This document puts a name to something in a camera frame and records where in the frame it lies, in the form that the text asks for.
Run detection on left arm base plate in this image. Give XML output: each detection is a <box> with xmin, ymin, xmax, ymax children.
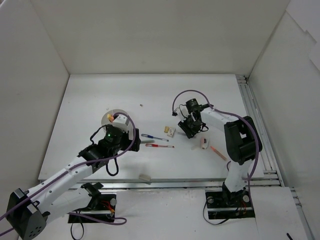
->
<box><xmin>73</xmin><ymin>193</ymin><xmax>117</xmax><ymax>223</ymax></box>

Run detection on white eraser block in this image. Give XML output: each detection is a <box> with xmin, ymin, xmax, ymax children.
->
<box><xmin>138</xmin><ymin>174</ymin><xmax>151</xmax><ymax>182</ymax></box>

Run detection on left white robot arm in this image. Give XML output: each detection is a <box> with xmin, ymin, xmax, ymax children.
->
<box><xmin>1</xmin><ymin>124</ymin><xmax>141</xmax><ymax>240</ymax></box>

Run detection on aluminium table rail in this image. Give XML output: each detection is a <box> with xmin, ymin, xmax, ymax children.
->
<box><xmin>235</xmin><ymin>74</ymin><xmax>315</xmax><ymax>240</ymax></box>

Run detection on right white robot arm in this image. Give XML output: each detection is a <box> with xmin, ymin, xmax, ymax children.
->
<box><xmin>172</xmin><ymin>98</ymin><xmax>263</xmax><ymax>206</ymax></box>

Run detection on green-grey pen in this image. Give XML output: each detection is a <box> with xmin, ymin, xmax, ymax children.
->
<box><xmin>140</xmin><ymin>139</ymin><xmax>155</xmax><ymax>145</ymax></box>

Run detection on white staple box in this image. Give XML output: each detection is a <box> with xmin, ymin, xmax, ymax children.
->
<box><xmin>166</xmin><ymin>127</ymin><xmax>176</xmax><ymax>138</ymax></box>

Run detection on blue gel pen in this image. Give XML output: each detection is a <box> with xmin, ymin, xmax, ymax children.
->
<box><xmin>141</xmin><ymin>133</ymin><xmax>169</xmax><ymax>142</ymax></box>

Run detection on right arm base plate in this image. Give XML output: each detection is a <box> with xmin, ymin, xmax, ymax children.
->
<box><xmin>204</xmin><ymin>190</ymin><xmax>256</xmax><ymax>221</ymax></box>

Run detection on front aluminium rail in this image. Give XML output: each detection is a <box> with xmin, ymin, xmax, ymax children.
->
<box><xmin>37</xmin><ymin>177</ymin><xmax>281</xmax><ymax>191</ymax></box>

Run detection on yellow staple box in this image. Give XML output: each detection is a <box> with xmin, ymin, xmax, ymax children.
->
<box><xmin>164</xmin><ymin>126</ymin><xmax>170</xmax><ymax>133</ymax></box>

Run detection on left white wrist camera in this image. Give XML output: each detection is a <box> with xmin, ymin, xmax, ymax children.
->
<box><xmin>112</xmin><ymin>113</ymin><xmax>130</xmax><ymax>133</ymax></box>

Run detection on red gel pen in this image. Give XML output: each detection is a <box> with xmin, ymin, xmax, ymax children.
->
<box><xmin>145</xmin><ymin>143</ymin><xmax>175</xmax><ymax>149</ymax></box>

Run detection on white round divided container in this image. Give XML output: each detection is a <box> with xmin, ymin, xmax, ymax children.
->
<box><xmin>101</xmin><ymin>109</ymin><xmax>133</xmax><ymax>133</ymax></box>

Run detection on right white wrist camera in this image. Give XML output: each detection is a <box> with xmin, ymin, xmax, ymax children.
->
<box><xmin>173</xmin><ymin>104</ymin><xmax>189</xmax><ymax>120</ymax></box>

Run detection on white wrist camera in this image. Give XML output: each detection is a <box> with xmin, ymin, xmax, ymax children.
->
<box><xmin>173</xmin><ymin>104</ymin><xmax>189</xmax><ymax>120</ymax></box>
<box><xmin>112</xmin><ymin>113</ymin><xmax>130</xmax><ymax>133</ymax></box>

